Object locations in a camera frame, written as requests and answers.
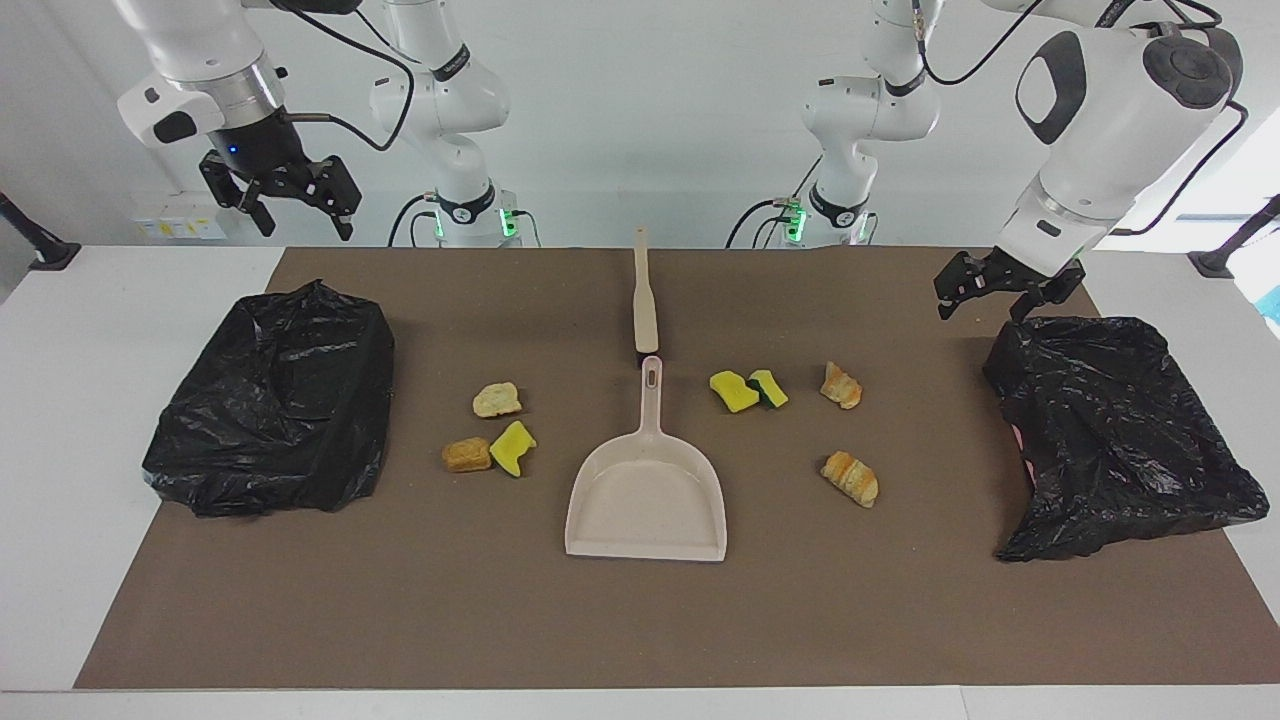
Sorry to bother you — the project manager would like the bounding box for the croissant bread piece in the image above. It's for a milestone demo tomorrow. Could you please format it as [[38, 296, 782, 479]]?
[[820, 450, 880, 509], [472, 382, 523, 419], [820, 361, 864, 410]]

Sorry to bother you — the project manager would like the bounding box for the brown round bun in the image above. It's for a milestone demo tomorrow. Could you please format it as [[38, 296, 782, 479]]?
[[441, 437, 494, 474]]

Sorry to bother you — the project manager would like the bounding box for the beige hand brush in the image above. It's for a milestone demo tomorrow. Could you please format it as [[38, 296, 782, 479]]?
[[632, 226, 661, 369]]

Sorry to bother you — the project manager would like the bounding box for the beige plastic dustpan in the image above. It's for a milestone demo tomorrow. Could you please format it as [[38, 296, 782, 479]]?
[[564, 355, 728, 563]]

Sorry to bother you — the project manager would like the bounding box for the black trash bag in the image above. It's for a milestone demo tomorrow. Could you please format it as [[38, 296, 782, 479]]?
[[141, 279, 397, 518], [982, 315, 1271, 563]]

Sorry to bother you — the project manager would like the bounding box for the white power strip box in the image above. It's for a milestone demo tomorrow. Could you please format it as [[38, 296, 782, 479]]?
[[133, 192, 239, 241]]

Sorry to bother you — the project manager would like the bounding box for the brown table mat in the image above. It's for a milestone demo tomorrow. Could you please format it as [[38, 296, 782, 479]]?
[[73, 247, 1280, 691]]

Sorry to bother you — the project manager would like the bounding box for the black right base cable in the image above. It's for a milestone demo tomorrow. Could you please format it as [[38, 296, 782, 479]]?
[[387, 193, 443, 248]]

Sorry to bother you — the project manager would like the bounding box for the black base cable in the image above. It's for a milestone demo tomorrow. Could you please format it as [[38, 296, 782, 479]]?
[[387, 193, 443, 248], [725, 155, 823, 248]]

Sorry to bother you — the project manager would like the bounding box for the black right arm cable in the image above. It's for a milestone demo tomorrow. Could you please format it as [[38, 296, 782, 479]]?
[[268, 0, 417, 154]]

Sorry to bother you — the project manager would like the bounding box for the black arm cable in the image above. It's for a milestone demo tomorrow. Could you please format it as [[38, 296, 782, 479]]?
[[908, 0, 1251, 238], [268, 0, 417, 154]]

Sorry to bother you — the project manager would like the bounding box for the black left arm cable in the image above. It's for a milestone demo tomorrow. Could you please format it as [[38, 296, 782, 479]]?
[[908, 0, 1251, 238]]

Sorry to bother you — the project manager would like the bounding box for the black left base cable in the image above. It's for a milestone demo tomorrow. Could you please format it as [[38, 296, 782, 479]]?
[[725, 155, 823, 248]]

